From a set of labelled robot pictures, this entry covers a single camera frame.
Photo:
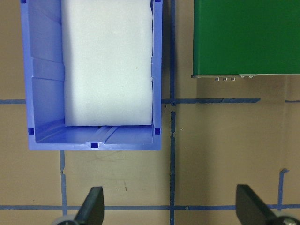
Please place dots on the white foam pad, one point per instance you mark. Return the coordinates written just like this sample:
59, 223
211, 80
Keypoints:
107, 63

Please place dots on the blue plastic storage bin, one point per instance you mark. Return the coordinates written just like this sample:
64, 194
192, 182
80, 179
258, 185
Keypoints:
44, 82

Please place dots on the green conveyor belt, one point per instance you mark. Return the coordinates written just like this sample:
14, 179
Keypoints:
246, 35

